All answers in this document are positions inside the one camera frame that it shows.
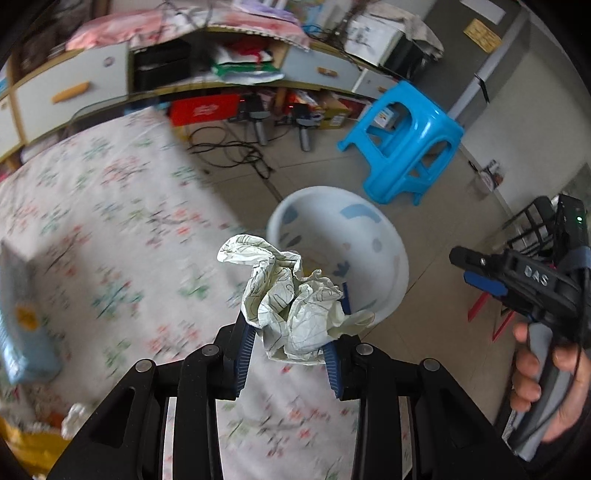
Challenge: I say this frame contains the small blue white box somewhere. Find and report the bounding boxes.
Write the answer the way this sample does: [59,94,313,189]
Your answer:
[376,104,400,132]

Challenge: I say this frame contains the black box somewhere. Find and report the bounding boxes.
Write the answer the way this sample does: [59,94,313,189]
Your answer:
[134,39,192,90]

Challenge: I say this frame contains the small printed packet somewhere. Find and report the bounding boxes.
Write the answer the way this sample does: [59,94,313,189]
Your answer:
[480,159,506,192]

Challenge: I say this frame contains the printed paper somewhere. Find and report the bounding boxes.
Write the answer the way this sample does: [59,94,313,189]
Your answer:
[217,234,376,366]

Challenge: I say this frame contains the dry twigs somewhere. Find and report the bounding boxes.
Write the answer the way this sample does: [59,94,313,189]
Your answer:
[332,0,370,51]

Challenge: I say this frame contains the spare grey-handled gripper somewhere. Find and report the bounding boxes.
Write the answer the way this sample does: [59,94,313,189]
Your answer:
[277,104,324,152]
[231,95,273,146]

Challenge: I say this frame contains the yellow wall notice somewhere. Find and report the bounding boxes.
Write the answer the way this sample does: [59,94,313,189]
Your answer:
[464,18,502,51]

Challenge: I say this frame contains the purple white picture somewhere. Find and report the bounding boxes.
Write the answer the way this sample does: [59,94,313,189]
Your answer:
[233,0,296,24]

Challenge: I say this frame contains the black appliance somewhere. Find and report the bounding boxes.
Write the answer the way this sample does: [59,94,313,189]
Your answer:
[392,39,432,79]

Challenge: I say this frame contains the map poster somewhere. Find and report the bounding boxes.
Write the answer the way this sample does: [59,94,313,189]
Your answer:
[295,0,333,24]

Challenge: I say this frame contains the pink cloth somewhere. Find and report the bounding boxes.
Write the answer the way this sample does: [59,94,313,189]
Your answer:
[65,9,310,51]

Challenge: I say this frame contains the white cardboard box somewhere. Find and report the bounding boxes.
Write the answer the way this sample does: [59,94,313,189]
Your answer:
[345,14,402,65]

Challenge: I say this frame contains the blue plastic stool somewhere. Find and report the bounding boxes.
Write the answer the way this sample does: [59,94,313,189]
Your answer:
[337,80,465,206]

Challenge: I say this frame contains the white drawer orange handle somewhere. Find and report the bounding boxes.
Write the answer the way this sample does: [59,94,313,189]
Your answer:
[281,46,361,93]
[0,92,21,158]
[14,44,127,144]

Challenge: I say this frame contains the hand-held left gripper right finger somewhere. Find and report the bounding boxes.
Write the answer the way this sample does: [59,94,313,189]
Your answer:
[322,282,527,480]

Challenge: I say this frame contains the red box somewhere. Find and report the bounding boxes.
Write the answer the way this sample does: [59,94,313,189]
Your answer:
[170,95,241,126]

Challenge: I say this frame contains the black metal rack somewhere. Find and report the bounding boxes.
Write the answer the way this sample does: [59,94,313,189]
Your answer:
[501,196,561,259]

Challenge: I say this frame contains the blue carton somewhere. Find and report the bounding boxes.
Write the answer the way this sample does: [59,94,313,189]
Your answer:
[0,240,63,385]

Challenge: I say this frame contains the black cables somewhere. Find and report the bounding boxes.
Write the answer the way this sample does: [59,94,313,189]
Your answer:
[187,124,278,181]

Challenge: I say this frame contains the yellow packet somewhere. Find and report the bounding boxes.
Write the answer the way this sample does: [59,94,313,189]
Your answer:
[0,427,70,480]

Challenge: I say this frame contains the white tissue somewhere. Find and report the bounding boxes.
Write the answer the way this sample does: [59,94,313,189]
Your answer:
[61,403,95,439]

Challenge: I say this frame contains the yellow cardboard box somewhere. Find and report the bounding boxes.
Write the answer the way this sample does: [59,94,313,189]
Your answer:
[318,95,352,130]

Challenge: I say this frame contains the white plastic bucket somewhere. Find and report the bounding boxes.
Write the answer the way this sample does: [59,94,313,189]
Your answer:
[267,186,410,326]

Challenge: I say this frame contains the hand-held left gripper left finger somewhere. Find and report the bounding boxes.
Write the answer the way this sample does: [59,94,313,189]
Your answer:
[46,311,256,480]

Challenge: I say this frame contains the person's right hand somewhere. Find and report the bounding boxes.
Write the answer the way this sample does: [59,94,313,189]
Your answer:
[510,322,591,441]

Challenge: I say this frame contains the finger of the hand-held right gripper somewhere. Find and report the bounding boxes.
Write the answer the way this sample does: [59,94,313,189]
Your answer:
[450,246,506,296]

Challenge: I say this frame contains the pile of folded bags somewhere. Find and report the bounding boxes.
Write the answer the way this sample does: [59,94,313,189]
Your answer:
[210,41,284,86]

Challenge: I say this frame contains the floral tablecloth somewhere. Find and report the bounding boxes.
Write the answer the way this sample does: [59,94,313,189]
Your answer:
[0,110,365,480]

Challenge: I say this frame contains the wooden cabinet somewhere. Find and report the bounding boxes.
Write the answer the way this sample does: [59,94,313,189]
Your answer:
[0,14,402,162]

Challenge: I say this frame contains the small white drawer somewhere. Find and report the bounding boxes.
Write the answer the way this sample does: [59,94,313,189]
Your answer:
[355,71,398,100]

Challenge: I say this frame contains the dark curved chair back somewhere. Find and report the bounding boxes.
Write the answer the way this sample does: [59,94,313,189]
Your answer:
[69,90,171,125]

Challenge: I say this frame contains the red metal frame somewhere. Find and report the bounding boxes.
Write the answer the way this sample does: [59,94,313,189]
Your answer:
[466,295,518,342]

